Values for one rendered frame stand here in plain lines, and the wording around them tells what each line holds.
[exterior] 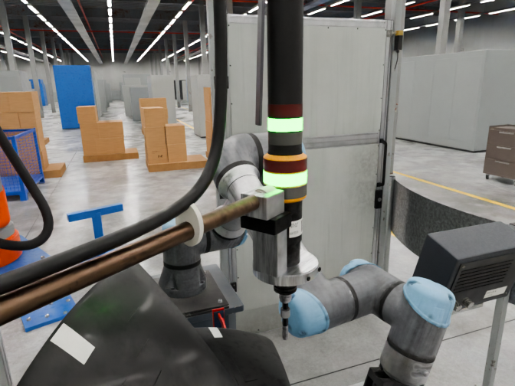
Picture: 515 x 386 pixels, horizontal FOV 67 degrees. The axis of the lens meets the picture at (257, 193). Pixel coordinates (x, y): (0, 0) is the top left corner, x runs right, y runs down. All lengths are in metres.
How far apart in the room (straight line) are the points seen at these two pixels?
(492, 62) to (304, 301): 9.79
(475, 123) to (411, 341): 9.61
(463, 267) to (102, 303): 0.87
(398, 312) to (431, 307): 0.05
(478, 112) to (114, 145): 8.31
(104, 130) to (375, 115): 7.71
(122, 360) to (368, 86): 2.39
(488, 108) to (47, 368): 10.20
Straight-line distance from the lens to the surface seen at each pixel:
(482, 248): 1.12
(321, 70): 2.44
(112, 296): 0.39
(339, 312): 0.65
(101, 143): 9.65
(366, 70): 2.60
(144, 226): 0.26
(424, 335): 0.66
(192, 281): 1.22
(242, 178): 0.78
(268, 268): 0.39
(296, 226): 0.39
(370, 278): 0.70
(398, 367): 0.68
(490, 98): 10.34
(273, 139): 0.37
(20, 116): 8.37
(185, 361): 0.41
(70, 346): 0.35
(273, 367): 0.68
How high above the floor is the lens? 1.64
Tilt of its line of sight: 16 degrees down
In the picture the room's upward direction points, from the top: 1 degrees counter-clockwise
